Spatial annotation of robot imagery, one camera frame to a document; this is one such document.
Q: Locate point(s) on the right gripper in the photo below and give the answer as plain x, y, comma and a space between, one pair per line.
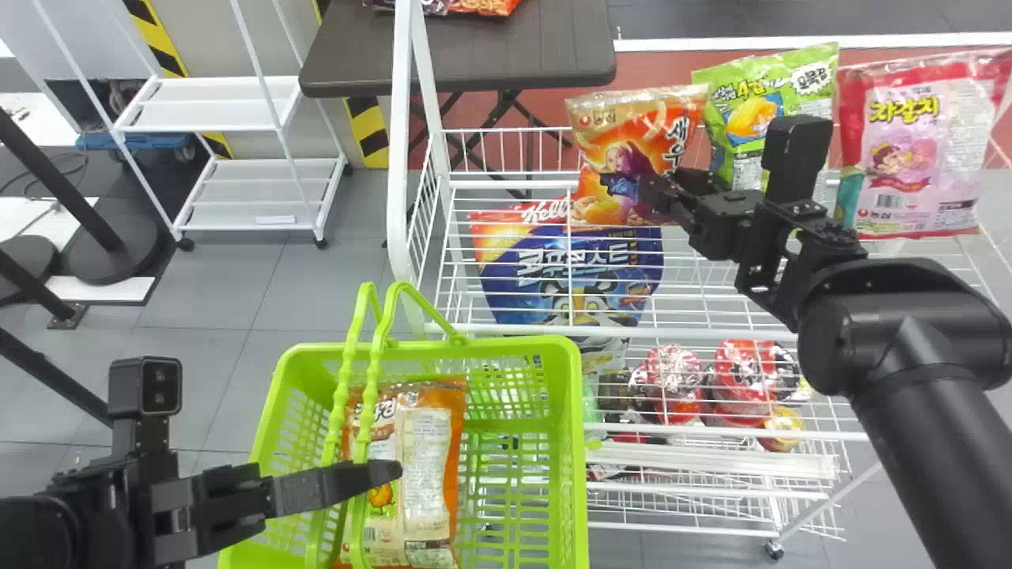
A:
723, 225

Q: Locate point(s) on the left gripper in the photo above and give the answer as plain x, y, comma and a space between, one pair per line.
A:
213, 506

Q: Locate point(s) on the green basket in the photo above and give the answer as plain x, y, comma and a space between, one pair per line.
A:
522, 474

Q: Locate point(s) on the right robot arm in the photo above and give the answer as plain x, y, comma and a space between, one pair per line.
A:
909, 356

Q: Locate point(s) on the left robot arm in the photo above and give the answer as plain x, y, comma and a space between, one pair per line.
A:
47, 525

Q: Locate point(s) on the orange snack packet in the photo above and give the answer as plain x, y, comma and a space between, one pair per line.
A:
423, 450
624, 134

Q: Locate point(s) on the green snack packet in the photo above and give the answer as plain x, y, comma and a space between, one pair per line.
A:
747, 103

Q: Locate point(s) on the blue cereal bag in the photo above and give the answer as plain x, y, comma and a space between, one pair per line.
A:
553, 269

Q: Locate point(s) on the red noodle cup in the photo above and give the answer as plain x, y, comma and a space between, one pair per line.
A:
672, 383
747, 379

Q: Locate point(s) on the red snack packet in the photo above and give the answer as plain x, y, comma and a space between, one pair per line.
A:
917, 150

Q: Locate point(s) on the dark side table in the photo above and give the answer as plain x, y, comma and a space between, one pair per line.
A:
474, 47

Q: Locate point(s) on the yellow noodle cup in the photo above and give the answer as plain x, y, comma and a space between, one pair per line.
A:
783, 431

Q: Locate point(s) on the white shelf trolley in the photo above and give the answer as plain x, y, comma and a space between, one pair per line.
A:
229, 103

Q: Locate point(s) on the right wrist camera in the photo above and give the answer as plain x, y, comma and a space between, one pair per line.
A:
794, 154

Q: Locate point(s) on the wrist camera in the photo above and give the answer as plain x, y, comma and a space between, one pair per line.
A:
145, 387
794, 154

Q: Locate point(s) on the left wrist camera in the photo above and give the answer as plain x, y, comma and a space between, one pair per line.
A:
145, 387

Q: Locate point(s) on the yellow black striped post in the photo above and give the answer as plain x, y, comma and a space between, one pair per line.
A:
166, 47
368, 130

